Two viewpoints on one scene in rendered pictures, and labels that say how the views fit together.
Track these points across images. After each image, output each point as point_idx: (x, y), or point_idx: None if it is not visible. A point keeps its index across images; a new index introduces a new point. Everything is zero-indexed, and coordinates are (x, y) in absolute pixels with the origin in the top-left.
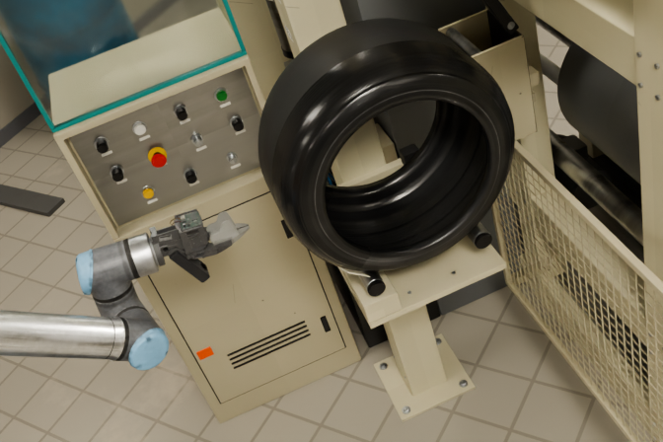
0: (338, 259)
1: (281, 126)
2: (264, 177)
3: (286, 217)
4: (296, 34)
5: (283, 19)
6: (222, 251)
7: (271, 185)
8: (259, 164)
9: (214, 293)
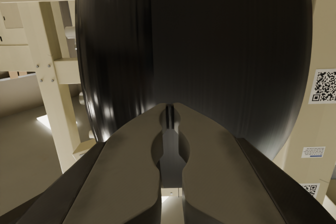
0: None
1: (167, 187)
2: (234, 124)
3: (107, 109)
4: (282, 158)
5: (315, 163)
6: (47, 190)
7: (166, 143)
8: (263, 133)
9: None
